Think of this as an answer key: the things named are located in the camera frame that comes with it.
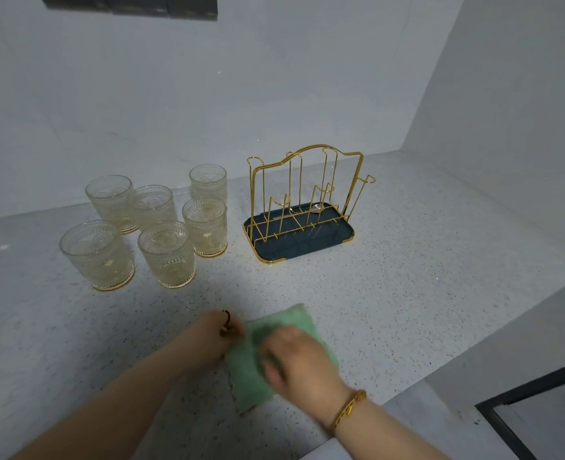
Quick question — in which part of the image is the person's right hand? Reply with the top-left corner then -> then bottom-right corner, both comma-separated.
261,325 -> 356,423

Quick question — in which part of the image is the person's left hand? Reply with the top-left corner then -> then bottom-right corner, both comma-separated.
176,309 -> 246,375

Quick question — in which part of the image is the green cloth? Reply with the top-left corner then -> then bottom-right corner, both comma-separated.
224,303 -> 341,417

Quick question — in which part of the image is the gold wire cup rack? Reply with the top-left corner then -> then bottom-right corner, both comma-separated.
242,144 -> 377,265

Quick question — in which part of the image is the cluster of embossed glasses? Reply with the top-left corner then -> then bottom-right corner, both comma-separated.
59,164 -> 229,293

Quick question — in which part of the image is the person's left forearm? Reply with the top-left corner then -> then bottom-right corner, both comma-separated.
9,347 -> 206,460

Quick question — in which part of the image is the person's right forearm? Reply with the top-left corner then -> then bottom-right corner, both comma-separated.
332,397 -> 451,460

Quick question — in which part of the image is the gold bracelet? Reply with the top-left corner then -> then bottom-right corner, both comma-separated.
329,389 -> 368,436

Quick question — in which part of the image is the black frame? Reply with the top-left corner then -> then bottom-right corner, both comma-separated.
474,356 -> 565,460

